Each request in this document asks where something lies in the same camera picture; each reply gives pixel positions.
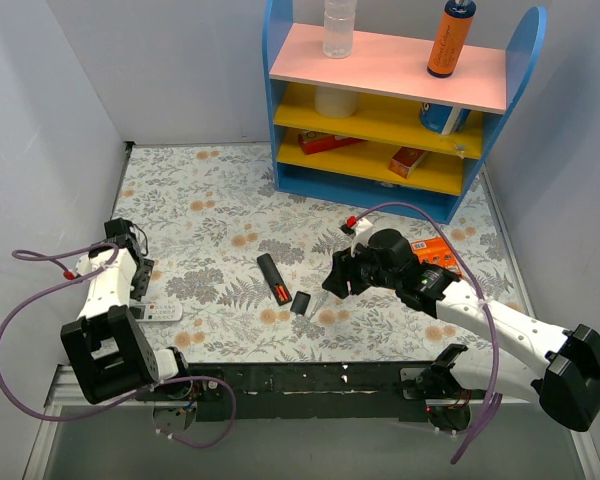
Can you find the black remote control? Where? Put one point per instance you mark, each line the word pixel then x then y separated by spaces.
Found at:
pixel 271 274

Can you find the white paper roll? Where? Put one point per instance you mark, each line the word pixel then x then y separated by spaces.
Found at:
pixel 335 103

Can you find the white remote control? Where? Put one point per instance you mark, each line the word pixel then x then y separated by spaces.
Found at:
pixel 164 312

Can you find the clear plastic bottle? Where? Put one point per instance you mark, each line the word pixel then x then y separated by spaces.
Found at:
pixel 339 21

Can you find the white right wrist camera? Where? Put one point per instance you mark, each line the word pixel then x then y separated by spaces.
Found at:
pixel 359 231

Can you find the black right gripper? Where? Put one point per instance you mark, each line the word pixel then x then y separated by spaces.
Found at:
pixel 352 273

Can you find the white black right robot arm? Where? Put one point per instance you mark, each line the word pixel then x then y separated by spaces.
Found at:
pixel 554 366

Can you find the red flat box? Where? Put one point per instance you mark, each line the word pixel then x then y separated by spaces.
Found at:
pixel 312 142

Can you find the floral patterned table mat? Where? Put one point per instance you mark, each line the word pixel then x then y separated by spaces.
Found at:
pixel 209 213

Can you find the orange battery pack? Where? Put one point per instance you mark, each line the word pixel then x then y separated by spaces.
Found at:
pixel 436 251

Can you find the black battery cover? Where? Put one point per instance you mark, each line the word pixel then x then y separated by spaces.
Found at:
pixel 300 303

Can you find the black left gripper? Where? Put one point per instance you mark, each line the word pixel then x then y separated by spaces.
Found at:
pixel 143 273

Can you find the red battery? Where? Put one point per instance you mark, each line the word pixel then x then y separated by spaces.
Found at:
pixel 279 295

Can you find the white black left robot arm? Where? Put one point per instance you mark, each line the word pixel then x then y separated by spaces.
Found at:
pixel 106 347

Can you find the blue yellow pink shelf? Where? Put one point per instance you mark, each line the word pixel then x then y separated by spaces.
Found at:
pixel 389 74

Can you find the orange cylindrical bottle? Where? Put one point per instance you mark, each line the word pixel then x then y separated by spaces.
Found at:
pixel 450 37

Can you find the orange red small box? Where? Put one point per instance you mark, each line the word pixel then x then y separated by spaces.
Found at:
pixel 404 162

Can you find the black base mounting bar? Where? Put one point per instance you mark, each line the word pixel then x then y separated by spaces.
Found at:
pixel 405 391

